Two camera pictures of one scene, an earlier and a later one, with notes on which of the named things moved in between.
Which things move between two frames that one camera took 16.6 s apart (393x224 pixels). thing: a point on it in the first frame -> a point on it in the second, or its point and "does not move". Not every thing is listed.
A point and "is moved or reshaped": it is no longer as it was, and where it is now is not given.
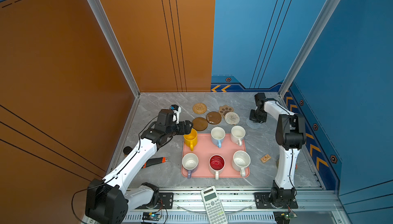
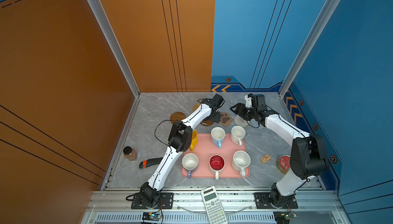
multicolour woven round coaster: x=232 y=117 -> x=240 y=121
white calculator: x=213 y=206 does not move
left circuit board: x=155 y=216 does not move
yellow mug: x=190 y=139 does not move
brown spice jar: x=126 y=150 does not move
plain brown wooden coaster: x=199 y=124 -> x=176 y=115
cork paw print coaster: x=224 y=109 is moved or reshaped
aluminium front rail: x=186 y=208 does not move
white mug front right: x=241 y=160 does not move
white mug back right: x=237 y=133 does not move
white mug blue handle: x=217 y=136 does not move
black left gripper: x=188 y=129 -> x=217 y=117
